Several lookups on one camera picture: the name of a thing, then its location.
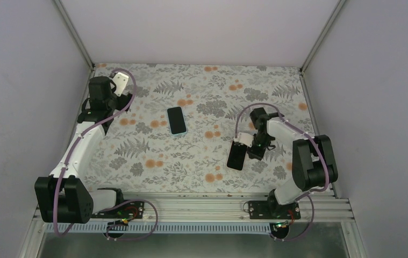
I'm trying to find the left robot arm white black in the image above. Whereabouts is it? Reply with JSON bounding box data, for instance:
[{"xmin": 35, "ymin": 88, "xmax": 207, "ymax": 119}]
[{"xmin": 34, "ymin": 73, "xmax": 135, "ymax": 224}]

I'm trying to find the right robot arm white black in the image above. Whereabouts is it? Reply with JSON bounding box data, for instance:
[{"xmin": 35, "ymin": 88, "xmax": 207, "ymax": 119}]
[{"xmin": 247, "ymin": 107, "xmax": 338, "ymax": 219}]

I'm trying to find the phone in blue case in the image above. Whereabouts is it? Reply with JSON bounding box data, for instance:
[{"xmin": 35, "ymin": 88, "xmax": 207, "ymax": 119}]
[{"xmin": 166, "ymin": 106, "xmax": 188, "ymax": 135}]

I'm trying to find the floral patterned table mat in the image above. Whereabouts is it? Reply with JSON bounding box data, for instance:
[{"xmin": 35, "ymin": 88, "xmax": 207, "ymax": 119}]
[{"xmin": 83, "ymin": 64, "xmax": 313, "ymax": 193}]

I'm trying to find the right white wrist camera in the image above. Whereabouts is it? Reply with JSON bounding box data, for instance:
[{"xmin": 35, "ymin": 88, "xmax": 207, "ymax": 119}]
[{"xmin": 233, "ymin": 132, "xmax": 254, "ymax": 147}]

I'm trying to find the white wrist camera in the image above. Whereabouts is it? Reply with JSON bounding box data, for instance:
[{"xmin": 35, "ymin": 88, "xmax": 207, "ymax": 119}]
[
  {"xmin": 233, "ymin": 132, "xmax": 254, "ymax": 147},
  {"xmin": 112, "ymin": 72, "xmax": 130, "ymax": 97}
]

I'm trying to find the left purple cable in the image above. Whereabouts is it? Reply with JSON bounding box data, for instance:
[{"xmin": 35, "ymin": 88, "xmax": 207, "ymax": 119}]
[{"xmin": 52, "ymin": 68, "xmax": 138, "ymax": 237}]

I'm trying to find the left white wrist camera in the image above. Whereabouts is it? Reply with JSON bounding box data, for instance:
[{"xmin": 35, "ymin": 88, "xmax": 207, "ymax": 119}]
[{"xmin": 112, "ymin": 72, "xmax": 130, "ymax": 97}]

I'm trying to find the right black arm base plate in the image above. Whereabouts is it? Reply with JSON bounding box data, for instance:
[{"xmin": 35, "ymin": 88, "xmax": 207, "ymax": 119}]
[{"xmin": 242, "ymin": 200, "xmax": 301, "ymax": 220}]

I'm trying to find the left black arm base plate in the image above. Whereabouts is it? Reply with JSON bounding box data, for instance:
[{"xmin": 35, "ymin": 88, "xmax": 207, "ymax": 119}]
[{"xmin": 91, "ymin": 201, "xmax": 145, "ymax": 220}]

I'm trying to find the aluminium rail base frame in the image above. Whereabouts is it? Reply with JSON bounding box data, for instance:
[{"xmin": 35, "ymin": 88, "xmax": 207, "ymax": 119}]
[{"xmin": 19, "ymin": 193, "xmax": 366, "ymax": 257}]

